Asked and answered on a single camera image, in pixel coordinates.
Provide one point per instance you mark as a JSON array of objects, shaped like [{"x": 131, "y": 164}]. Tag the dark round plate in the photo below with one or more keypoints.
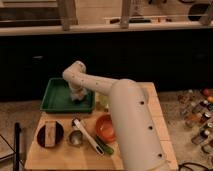
[{"x": 59, "y": 135}]

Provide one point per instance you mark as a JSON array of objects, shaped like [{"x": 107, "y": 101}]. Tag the green plastic tray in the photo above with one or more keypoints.
[{"x": 57, "y": 99}]

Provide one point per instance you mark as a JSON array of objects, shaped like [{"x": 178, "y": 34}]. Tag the black stand leg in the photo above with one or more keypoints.
[{"x": 17, "y": 131}]

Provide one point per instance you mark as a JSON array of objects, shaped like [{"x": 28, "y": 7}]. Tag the orange bowl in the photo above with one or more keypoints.
[{"x": 104, "y": 129}]

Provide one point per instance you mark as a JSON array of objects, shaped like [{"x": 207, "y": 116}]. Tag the green cucumber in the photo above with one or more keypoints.
[{"x": 107, "y": 149}]

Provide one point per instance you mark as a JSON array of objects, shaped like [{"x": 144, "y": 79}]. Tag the spice bottle dark cap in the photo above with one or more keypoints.
[{"x": 200, "y": 106}]

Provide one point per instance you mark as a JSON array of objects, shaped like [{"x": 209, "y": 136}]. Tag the white handled utensil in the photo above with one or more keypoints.
[{"x": 76, "y": 123}]

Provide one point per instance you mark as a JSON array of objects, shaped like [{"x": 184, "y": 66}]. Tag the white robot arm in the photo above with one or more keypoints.
[{"x": 136, "y": 134}]

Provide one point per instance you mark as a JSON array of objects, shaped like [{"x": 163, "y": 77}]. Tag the wooden board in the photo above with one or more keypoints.
[{"x": 64, "y": 157}]

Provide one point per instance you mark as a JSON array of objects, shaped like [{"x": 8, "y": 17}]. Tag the spice bottle orange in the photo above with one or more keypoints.
[{"x": 197, "y": 119}]

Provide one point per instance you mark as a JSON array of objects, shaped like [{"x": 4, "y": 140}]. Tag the spice bottle lower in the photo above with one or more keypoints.
[{"x": 201, "y": 137}]

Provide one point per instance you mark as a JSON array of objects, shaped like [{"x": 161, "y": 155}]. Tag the small metal cup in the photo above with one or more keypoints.
[{"x": 75, "y": 138}]

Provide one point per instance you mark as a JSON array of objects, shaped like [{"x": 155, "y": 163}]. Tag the green leafy vegetable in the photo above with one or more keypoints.
[{"x": 102, "y": 103}]

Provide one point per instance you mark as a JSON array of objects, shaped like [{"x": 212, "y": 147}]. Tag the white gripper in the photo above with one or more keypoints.
[{"x": 77, "y": 89}]

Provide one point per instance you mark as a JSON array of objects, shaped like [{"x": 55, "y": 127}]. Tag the wooden block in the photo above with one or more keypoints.
[{"x": 50, "y": 133}]

